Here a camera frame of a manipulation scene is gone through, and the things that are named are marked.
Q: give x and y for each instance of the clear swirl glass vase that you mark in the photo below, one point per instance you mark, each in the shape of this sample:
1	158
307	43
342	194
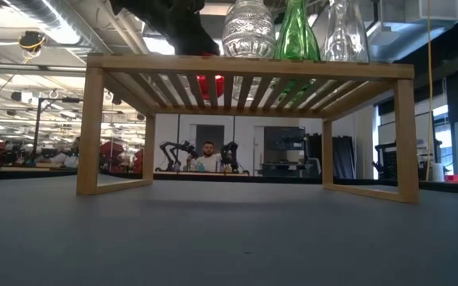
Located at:
346	35

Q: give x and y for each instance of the wooden slatted shelf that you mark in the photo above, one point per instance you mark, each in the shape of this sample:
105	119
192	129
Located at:
253	65

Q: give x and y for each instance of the silver ceiling air duct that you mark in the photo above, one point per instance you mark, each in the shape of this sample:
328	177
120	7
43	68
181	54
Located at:
392	39

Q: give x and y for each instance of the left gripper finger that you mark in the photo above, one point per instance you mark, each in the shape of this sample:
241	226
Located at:
195	39

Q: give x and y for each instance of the white paper roll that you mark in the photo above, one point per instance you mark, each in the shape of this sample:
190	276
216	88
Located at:
437	172

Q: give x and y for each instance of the ribbed round air duct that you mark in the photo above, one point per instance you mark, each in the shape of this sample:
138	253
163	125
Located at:
54	16

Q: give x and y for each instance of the red glass vase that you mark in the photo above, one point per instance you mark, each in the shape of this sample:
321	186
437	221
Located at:
211	85

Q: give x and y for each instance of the red cabinet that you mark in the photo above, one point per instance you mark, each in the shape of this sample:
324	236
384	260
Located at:
111	153

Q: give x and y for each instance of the red tray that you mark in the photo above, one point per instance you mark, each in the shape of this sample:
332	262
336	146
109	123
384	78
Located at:
456	178

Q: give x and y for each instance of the dark curtain panel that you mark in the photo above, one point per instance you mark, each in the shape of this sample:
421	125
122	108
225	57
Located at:
344	159

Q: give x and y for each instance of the black crate cart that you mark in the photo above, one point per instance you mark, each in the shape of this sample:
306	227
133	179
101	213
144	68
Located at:
388	159

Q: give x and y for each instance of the conical green glass vase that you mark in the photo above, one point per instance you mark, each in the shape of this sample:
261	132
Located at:
296	35

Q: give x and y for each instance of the black metal stand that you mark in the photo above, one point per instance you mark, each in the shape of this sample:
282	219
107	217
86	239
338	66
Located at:
37	131

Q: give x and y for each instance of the person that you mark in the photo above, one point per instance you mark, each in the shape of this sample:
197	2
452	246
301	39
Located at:
208	161

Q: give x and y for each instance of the dark wall tool panel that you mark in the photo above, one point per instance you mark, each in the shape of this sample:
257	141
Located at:
284	139

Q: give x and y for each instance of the black background robot arm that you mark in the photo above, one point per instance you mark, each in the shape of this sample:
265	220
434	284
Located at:
230	153
169	151

